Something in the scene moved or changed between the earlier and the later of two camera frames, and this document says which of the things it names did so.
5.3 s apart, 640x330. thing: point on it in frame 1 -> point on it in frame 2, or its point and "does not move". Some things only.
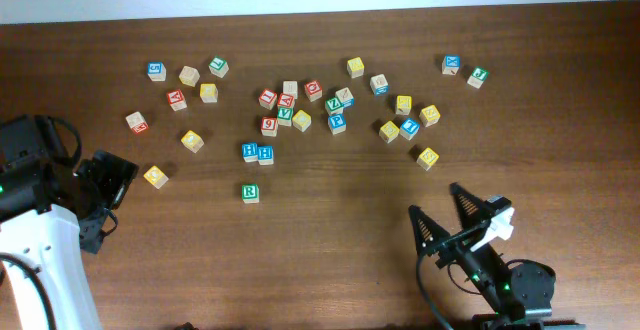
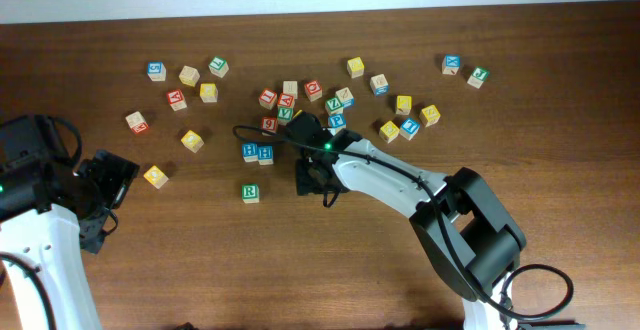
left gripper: x=118 y=173 does not move
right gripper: x=440 y=234 -> x=304 y=181
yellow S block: x=429 y=115 does not move
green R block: x=250 y=193 does not move
